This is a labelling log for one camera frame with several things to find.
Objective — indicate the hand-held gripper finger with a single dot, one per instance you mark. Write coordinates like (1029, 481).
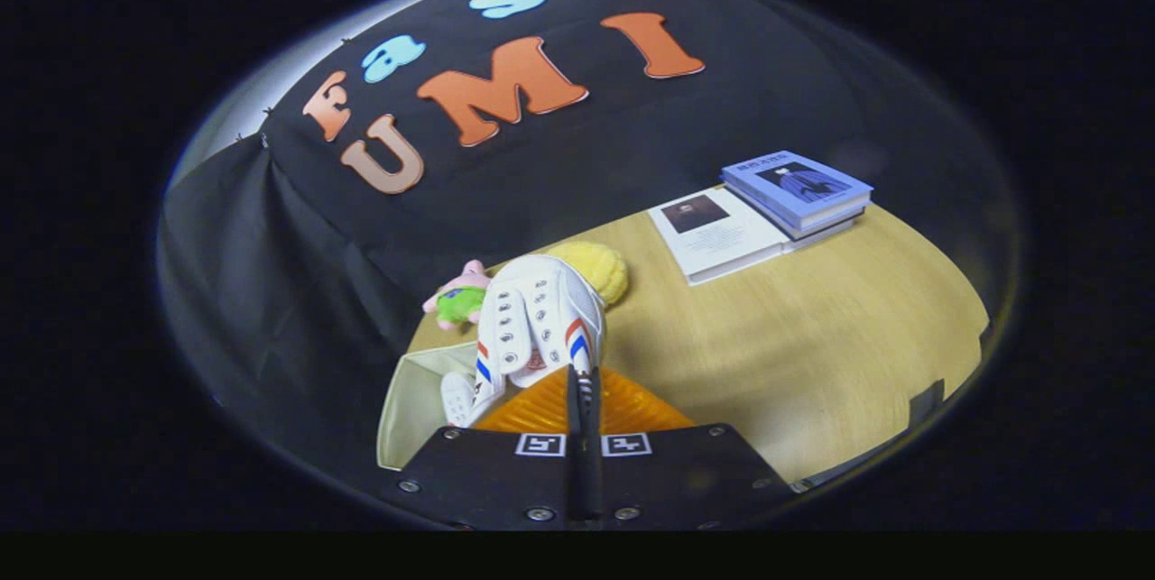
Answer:
(575, 467)
(594, 467)

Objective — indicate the white striped canvas shoe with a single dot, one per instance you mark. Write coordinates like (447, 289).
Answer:
(456, 397)
(537, 318)

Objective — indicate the beige fabric storage box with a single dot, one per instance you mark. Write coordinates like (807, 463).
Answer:
(406, 409)

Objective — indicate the yellow plush ball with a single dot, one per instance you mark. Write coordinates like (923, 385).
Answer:
(600, 269)

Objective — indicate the pink starfish plush toy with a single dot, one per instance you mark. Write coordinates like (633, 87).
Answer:
(456, 302)

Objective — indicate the white book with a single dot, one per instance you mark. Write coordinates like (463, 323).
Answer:
(717, 237)

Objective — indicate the blue book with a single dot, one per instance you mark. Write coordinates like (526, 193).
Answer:
(799, 188)

